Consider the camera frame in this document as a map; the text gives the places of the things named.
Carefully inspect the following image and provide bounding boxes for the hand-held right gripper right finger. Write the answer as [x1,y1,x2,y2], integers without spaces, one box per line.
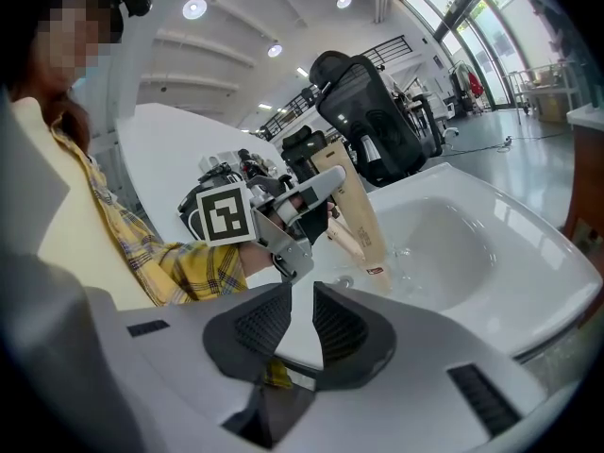
[277,279,545,453]

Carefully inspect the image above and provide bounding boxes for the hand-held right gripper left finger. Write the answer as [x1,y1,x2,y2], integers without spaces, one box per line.
[116,280,294,453]

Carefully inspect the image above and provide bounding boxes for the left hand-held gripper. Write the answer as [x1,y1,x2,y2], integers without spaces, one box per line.
[194,165,349,284]

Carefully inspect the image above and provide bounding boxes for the person's left forearm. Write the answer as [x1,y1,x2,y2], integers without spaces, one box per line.
[141,239,277,307]

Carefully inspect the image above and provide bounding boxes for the black mesh office chair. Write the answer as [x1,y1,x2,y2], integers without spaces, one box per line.
[281,126,329,184]
[309,50,445,189]

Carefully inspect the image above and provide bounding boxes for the black gadget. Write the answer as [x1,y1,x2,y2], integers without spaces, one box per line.
[237,147,276,182]

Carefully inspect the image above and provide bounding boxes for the white plastic holder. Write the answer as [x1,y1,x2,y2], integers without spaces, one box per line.
[200,151,238,175]

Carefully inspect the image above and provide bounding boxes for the white sink with deep basin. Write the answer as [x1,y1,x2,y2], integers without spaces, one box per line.
[276,161,604,372]

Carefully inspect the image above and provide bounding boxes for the black metal railing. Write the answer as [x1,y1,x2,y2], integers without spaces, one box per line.
[358,34,411,68]

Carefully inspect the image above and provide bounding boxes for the red garment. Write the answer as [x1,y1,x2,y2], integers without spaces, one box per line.
[466,71,488,101]

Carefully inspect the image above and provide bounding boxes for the person's torso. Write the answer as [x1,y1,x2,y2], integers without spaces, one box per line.
[8,96,164,311]

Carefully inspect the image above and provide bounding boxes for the wooden shelf rack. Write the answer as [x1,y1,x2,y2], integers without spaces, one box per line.
[507,61,584,125]

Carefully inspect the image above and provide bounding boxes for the reddish brown wooden stand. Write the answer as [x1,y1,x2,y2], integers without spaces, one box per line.
[563,104,604,254]

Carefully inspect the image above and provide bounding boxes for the person's head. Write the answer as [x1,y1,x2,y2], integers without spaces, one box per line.
[35,0,125,82]

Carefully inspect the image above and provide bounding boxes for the black cable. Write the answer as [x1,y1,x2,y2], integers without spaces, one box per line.
[447,132,567,154]

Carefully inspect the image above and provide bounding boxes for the large glass window wall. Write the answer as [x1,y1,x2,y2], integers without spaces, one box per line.
[400,0,573,109]

